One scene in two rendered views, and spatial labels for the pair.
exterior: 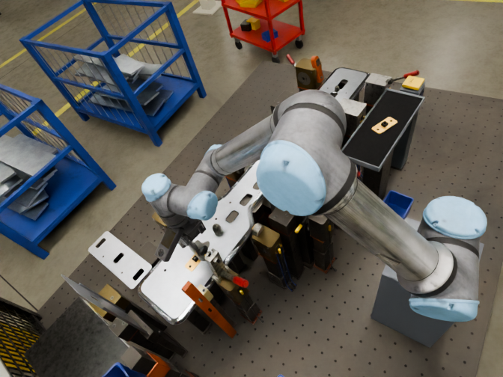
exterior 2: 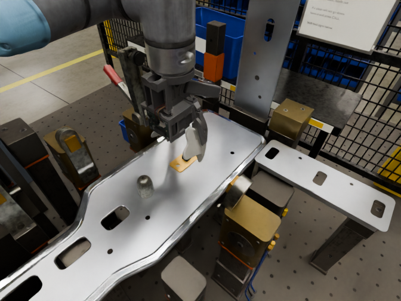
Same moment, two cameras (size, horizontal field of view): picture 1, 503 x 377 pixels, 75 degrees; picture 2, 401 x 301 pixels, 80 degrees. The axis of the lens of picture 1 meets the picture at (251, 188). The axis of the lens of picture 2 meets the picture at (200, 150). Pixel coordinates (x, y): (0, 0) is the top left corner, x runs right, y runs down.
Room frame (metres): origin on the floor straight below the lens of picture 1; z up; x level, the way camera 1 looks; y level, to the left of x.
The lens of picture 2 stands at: (0.97, 0.20, 1.42)
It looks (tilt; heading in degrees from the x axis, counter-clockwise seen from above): 45 degrees down; 166
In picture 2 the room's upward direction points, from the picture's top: 2 degrees clockwise
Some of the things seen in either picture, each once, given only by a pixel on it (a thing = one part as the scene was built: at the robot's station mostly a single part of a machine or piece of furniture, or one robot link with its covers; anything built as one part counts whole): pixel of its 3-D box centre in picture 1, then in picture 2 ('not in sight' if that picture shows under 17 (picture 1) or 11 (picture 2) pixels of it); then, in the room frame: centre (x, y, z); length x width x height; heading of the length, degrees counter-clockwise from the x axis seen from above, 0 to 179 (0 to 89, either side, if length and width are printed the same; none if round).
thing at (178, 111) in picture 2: (183, 225); (172, 100); (0.61, 0.23, 1.18); 0.09 x 0.08 x 0.12; 128
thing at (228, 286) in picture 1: (244, 300); (144, 159); (0.44, 0.15, 0.87); 0.10 x 0.07 x 0.35; 38
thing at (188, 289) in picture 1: (214, 314); not in sight; (0.40, 0.25, 0.95); 0.03 x 0.01 x 0.50; 128
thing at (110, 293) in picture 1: (132, 316); (276, 157); (0.52, 0.56, 0.88); 0.08 x 0.08 x 0.36; 38
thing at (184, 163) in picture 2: (195, 259); (186, 157); (0.59, 0.26, 1.01); 0.08 x 0.04 x 0.01; 128
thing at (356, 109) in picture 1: (352, 145); not in sight; (0.93, -0.48, 0.90); 0.13 x 0.08 x 0.41; 38
